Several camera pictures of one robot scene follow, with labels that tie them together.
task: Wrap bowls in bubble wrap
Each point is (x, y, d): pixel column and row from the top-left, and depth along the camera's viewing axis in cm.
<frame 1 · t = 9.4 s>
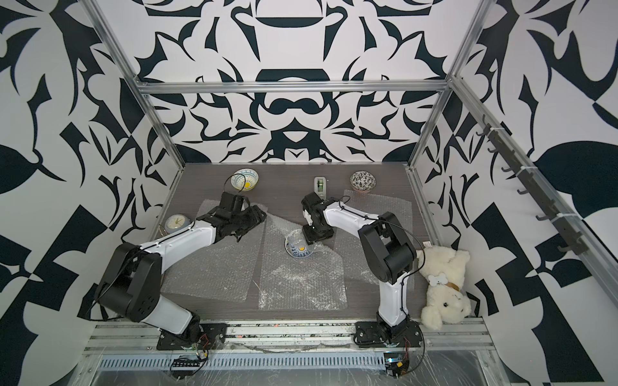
left hand: (261, 213, 92), fingers open
right hand: (311, 235, 94), fingers open
yellow centre patterned bowl: (251, 177, 113), point 4 cm above the table
blue yellow patterned bowl: (295, 244, 91), point 5 cm above the table
black white speckled bowl: (363, 181, 114), point 2 cm above the table
left bubble wrap sheet: (223, 270, 89), on the table
middle bubble wrap sheet: (315, 282, 86), on the table
right bubble wrap sheet: (356, 267, 89), on the table
white teddy bear: (447, 269, 79), point 10 cm above the table

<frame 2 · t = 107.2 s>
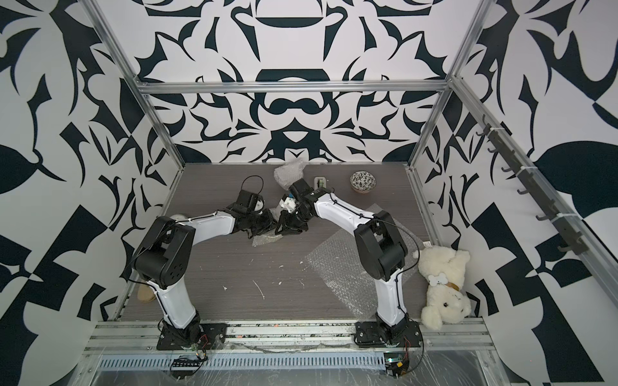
left hand: (277, 218, 96), fingers closed
right hand: (277, 228, 87), fingers open
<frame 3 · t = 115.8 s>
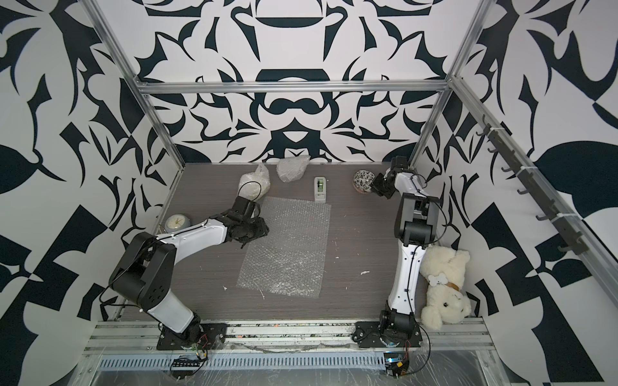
left hand: (263, 226, 94), fingers open
right hand: (372, 182, 108), fingers closed
right bubble wrap sheet: (290, 258, 91), on the table
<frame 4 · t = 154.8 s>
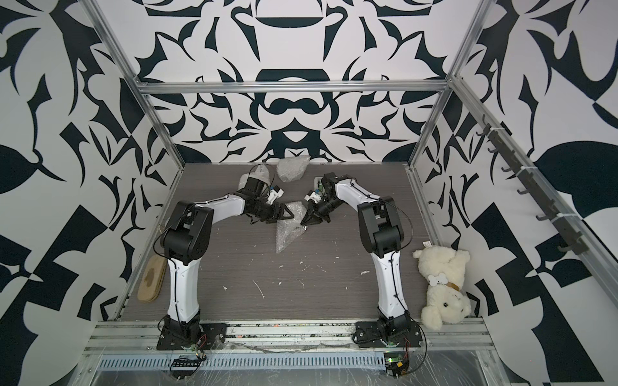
left hand: (287, 213, 99), fingers open
right hand: (302, 219, 93), fingers closed
wooden oval brush: (153, 278, 85), point 3 cm above the table
